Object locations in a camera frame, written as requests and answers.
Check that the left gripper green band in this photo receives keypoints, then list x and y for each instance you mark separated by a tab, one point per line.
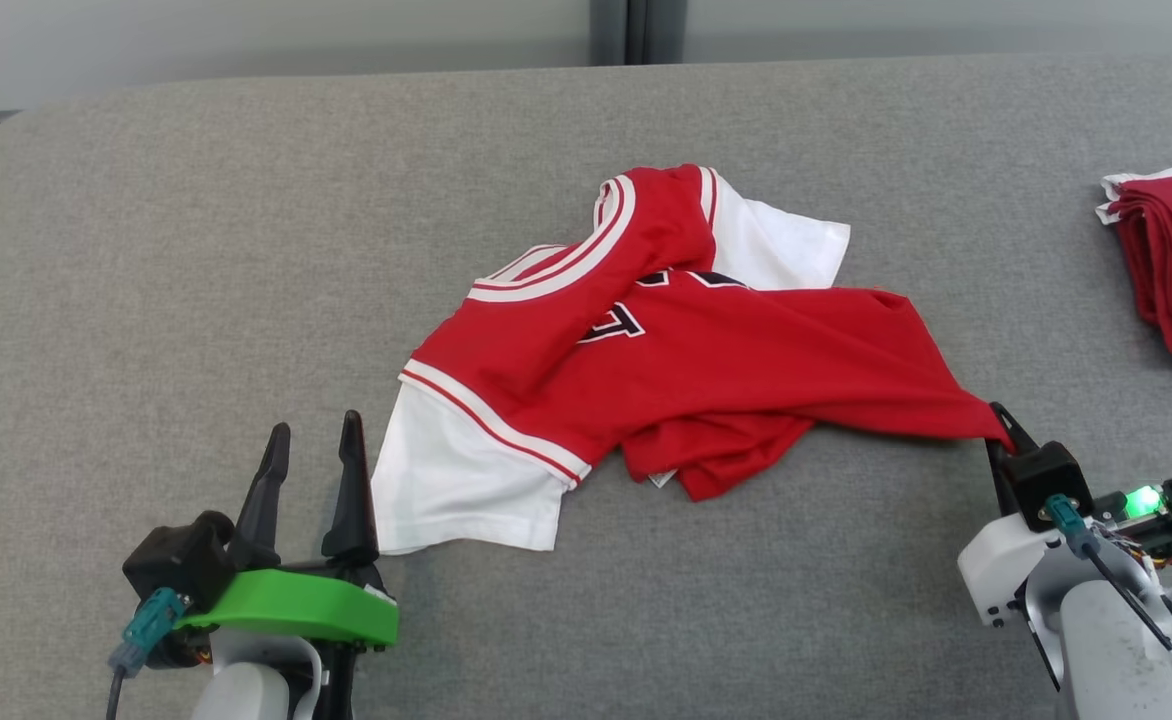
296	605

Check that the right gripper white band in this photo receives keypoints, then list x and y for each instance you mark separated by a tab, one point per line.
996	570

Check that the red white jersey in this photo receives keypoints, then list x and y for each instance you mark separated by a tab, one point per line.
746	360

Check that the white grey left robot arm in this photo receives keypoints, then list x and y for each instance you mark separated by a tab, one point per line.
251	690

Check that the grey fabric sofa seat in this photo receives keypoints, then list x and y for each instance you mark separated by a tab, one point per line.
246	250

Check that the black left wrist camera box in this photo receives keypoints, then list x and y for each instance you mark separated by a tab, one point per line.
181	558

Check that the grey partition post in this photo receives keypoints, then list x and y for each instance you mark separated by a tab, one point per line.
609	30
666	30

